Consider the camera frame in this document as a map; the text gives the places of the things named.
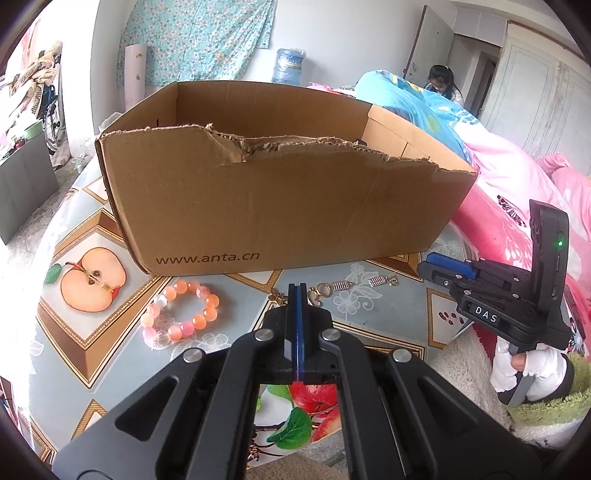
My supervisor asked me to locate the pile of clothes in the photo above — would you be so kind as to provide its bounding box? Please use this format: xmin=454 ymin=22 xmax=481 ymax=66
xmin=9 ymin=41 xmax=64 ymax=88

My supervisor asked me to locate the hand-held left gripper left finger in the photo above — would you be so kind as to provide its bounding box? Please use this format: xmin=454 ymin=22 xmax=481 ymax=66
xmin=53 ymin=283 xmax=298 ymax=480

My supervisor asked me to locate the pink floral blanket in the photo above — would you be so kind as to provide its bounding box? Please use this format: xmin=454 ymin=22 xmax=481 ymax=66
xmin=307 ymin=80 xmax=591 ymax=333

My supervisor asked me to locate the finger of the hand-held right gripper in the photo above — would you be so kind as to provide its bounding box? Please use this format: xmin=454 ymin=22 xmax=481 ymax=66
xmin=425 ymin=253 xmax=483 ymax=278
xmin=417 ymin=263 xmax=462 ymax=289

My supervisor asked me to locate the brown cardboard box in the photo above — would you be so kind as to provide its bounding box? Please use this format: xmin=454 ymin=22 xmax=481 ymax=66
xmin=95 ymin=80 xmax=479 ymax=277

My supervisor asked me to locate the person's right hand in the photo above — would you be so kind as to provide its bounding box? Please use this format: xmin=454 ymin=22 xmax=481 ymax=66
xmin=490 ymin=338 xmax=574 ymax=402

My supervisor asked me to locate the blue water bottle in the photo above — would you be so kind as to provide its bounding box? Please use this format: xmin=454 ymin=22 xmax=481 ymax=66
xmin=271 ymin=47 xmax=307 ymax=85

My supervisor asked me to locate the green fluffy cloth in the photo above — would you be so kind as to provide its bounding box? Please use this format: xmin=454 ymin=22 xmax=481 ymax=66
xmin=508 ymin=353 xmax=591 ymax=417

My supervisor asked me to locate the clear plastic bag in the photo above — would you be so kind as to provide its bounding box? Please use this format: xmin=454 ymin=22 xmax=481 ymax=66
xmin=74 ymin=111 xmax=122 ymax=174

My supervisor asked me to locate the wheelchair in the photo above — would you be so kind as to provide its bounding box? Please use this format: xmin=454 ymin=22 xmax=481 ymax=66
xmin=34 ymin=51 xmax=68 ymax=156

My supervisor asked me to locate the fruit print tablecloth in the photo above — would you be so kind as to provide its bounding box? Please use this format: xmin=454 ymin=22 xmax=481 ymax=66
xmin=28 ymin=157 xmax=476 ymax=468

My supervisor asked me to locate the white wardrobe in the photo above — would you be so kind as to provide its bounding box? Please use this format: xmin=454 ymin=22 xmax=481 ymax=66
xmin=480 ymin=21 xmax=591 ymax=177

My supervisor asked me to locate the white fluffy cloth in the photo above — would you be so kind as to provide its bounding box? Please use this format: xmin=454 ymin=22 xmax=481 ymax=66
xmin=429 ymin=323 xmax=591 ymax=449

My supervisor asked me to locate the blue printed quilt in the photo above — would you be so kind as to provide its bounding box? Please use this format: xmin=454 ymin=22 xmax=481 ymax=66
xmin=355 ymin=69 xmax=482 ymax=158

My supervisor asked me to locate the dark cabinet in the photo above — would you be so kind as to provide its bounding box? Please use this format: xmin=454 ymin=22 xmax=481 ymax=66
xmin=0 ymin=136 xmax=60 ymax=245

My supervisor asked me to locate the floral wall cloth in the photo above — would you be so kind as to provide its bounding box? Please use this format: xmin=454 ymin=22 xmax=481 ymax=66
xmin=117 ymin=0 xmax=278 ymax=86

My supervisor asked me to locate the white door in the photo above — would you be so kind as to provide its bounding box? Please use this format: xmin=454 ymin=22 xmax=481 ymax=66
xmin=402 ymin=4 xmax=456 ymax=86

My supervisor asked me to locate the orange pink bead bracelet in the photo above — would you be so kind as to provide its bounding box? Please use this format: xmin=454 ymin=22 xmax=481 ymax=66
xmin=141 ymin=280 xmax=221 ymax=352

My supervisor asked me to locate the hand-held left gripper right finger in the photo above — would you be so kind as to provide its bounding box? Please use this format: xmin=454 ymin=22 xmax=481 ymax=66
xmin=298 ymin=283 xmax=532 ymax=480

